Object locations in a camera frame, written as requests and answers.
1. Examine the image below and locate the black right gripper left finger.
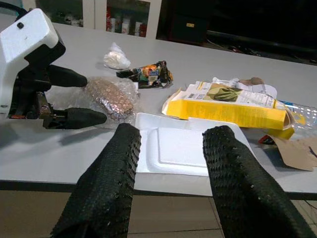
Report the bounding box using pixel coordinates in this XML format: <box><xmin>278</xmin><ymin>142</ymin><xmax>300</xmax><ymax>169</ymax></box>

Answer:
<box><xmin>51</xmin><ymin>123</ymin><xmax>142</xmax><ymax>238</ymax></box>

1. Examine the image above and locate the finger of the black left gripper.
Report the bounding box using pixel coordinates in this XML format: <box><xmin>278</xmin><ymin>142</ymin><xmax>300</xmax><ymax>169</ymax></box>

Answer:
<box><xmin>48</xmin><ymin>64</ymin><xmax>88</xmax><ymax>88</ymax></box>
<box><xmin>64</xmin><ymin>107</ymin><xmax>108</xmax><ymax>130</ymax></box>

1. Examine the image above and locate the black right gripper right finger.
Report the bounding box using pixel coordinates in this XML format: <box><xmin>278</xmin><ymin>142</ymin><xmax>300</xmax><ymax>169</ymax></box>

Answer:
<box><xmin>202</xmin><ymin>125</ymin><xmax>317</xmax><ymax>238</ymax></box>

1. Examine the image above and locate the bubble wrap bundle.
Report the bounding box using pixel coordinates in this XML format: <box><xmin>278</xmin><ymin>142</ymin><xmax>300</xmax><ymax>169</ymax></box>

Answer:
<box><xmin>53</xmin><ymin>75</ymin><xmax>140</xmax><ymax>129</ymax></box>

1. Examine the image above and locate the crumpled white tissue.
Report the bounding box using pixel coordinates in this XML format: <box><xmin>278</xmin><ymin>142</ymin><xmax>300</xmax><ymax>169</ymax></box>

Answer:
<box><xmin>103</xmin><ymin>42</ymin><xmax>132</xmax><ymax>70</ymax></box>

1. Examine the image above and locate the small red black wrapper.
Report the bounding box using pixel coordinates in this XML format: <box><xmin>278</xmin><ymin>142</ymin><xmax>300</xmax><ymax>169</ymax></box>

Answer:
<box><xmin>257</xmin><ymin>135</ymin><xmax>274</xmax><ymax>146</ymax></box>

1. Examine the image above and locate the brown cardboard piece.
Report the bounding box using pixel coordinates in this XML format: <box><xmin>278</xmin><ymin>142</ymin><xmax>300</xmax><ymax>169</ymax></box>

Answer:
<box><xmin>268</xmin><ymin>135</ymin><xmax>317</xmax><ymax>172</ymax></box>

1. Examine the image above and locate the dark colourful snack wrapper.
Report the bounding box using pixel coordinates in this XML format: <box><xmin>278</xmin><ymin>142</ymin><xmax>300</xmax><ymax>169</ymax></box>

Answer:
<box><xmin>116</xmin><ymin>59</ymin><xmax>174</xmax><ymax>90</ymax></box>

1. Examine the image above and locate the white foam tray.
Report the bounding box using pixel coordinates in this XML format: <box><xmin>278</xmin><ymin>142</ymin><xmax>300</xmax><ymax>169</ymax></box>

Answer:
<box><xmin>135</xmin><ymin>112</ymin><xmax>254</xmax><ymax>178</ymax></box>

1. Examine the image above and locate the flattened yellow cardboard box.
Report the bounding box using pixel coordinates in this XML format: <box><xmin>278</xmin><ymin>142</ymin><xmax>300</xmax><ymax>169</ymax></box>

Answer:
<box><xmin>162</xmin><ymin>80</ymin><xmax>296</xmax><ymax>140</ymax></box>

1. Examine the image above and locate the white glass door cabinet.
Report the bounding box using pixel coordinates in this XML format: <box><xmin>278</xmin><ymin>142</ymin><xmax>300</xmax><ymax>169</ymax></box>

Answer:
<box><xmin>36</xmin><ymin>0</ymin><xmax>163</xmax><ymax>40</ymax></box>

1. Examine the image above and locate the crushed clear plastic bottle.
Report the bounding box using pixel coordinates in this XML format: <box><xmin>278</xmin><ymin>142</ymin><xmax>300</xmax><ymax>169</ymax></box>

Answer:
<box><xmin>276</xmin><ymin>99</ymin><xmax>317</xmax><ymax>142</ymax></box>

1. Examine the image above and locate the torn white paper packaging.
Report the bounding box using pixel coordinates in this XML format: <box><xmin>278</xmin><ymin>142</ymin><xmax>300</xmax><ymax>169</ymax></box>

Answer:
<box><xmin>212</xmin><ymin>76</ymin><xmax>278</xmax><ymax>97</ymax></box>

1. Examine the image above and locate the black speaker box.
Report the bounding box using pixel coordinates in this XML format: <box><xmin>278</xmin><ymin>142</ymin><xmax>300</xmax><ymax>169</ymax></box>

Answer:
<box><xmin>170</xmin><ymin>12</ymin><xmax>209</xmax><ymax>46</ymax></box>

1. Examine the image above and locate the black low shelf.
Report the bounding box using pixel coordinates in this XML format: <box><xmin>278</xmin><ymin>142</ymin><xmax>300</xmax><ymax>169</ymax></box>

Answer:
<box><xmin>207</xmin><ymin>29</ymin><xmax>317</xmax><ymax>65</ymax></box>

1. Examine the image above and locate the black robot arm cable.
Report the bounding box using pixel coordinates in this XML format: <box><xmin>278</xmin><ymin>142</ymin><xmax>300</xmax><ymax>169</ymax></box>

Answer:
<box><xmin>0</xmin><ymin>0</ymin><xmax>28</xmax><ymax>16</ymax></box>

